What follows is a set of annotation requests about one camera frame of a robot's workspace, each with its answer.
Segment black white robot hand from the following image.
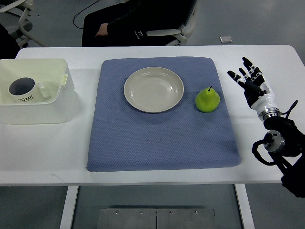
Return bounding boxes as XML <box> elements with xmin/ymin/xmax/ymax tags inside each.
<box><xmin>227</xmin><ymin>57</ymin><xmax>281</xmax><ymax>121</ymax></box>

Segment green pear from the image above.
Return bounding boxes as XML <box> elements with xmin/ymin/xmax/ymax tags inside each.
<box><xmin>195</xmin><ymin>86</ymin><xmax>220</xmax><ymax>113</ymax></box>

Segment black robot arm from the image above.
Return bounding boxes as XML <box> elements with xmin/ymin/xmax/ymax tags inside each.
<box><xmin>252</xmin><ymin>101</ymin><xmax>305</xmax><ymax>198</ymax></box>

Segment white floor socket plate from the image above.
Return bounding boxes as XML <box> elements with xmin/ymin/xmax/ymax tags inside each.
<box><xmin>219</xmin><ymin>36</ymin><xmax>233</xmax><ymax>43</ymax></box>

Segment beige round plate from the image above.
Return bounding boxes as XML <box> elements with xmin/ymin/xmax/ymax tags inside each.
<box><xmin>123</xmin><ymin>67</ymin><xmax>184</xmax><ymax>113</ymax></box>

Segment metal floor plate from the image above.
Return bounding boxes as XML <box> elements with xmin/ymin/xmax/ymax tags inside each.
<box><xmin>97</xmin><ymin>208</ymin><xmax>216</xmax><ymax>229</ymax></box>

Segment white office chair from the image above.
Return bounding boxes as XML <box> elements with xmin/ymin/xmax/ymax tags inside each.
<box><xmin>146</xmin><ymin>0</ymin><xmax>197</xmax><ymax>46</ymax></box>

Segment white table leg right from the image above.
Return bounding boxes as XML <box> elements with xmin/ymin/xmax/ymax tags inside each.
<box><xmin>234</xmin><ymin>184</ymin><xmax>255</xmax><ymax>229</ymax></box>

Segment white table leg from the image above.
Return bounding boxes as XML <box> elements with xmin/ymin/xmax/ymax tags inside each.
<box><xmin>234</xmin><ymin>184</ymin><xmax>255</xmax><ymax>229</ymax></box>
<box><xmin>60</xmin><ymin>186</ymin><xmax>79</xmax><ymax>229</ymax></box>

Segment blue fabric mat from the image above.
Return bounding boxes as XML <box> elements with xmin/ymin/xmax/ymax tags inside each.
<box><xmin>87</xmin><ymin>57</ymin><xmax>241</xmax><ymax>172</ymax></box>

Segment seated person in black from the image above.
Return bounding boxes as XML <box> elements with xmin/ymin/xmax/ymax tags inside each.
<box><xmin>81</xmin><ymin>0</ymin><xmax>194</xmax><ymax>47</ymax></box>

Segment white plastic bin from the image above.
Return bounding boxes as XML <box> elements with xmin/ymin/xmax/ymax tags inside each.
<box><xmin>0</xmin><ymin>59</ymin><xmax>74</xmax><ymax>125</ymax></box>

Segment white table leg left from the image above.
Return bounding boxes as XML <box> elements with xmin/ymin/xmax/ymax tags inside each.
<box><xmin>60</xmin><ymin>186</ymin><xmax>79</xmax><ymax>229</ymax></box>

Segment white HOME mug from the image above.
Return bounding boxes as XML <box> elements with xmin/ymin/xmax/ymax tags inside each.
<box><xmin>8</xmin><ymin>77</ymin><xmax>51</xmax><ymax>104</ymax></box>

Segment person in black at left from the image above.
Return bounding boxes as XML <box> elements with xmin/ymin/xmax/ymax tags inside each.
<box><xmin>0</xmin><ymin>24</ymin><xmax>20</xmax><ymax>59</ymax></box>

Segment white chair at left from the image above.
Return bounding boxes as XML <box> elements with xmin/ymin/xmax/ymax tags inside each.
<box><xmin>0</xmin><ymin>0</ymin><xmax>47</xmax><ymax>49</ymax></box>

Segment black floor cable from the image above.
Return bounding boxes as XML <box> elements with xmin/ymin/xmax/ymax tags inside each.
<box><xmin>73</xmin><ymin>0</ymin><xmax>99</xmax><ymax>29</ymax></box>

